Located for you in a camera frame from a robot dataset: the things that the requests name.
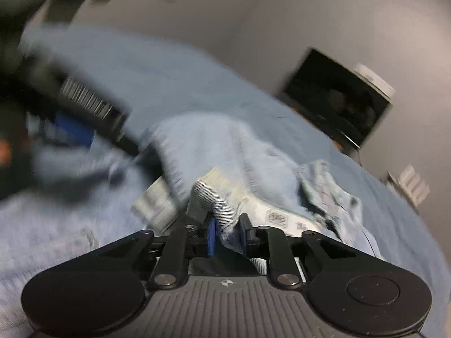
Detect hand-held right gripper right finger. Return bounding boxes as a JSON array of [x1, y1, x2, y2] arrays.
[[238, 214, 357, 291]]

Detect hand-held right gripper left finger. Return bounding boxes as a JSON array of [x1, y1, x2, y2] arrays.
[[94, 218, 216, 288]]

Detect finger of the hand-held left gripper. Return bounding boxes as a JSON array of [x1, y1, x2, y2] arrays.
[[44, 111, 96, 149], [106, 127, 141, 157]]

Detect light blue denim jeans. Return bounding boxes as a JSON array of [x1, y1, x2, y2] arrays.
[[132, 114, 379, 259]]

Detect blue bed blanket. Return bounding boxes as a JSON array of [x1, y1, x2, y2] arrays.
[[0, 25, 451, 338]]

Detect black wall television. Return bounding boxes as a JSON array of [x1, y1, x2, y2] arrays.
[[277, 47, 392, 149]]

